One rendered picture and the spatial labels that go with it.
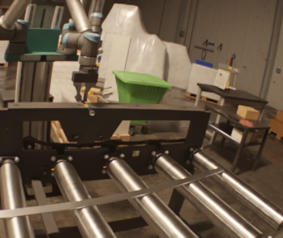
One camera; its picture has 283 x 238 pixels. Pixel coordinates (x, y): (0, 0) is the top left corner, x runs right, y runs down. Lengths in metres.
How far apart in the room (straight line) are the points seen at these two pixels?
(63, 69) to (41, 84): 2.21
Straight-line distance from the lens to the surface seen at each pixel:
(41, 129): 2.47
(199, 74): 7.95
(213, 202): 1.23
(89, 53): 1.26
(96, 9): 2.11
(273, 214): 1.37
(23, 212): 0.94
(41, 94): 2.36
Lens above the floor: 1.55
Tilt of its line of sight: 19 degrees down
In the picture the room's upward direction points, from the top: 11 degrees clockwise
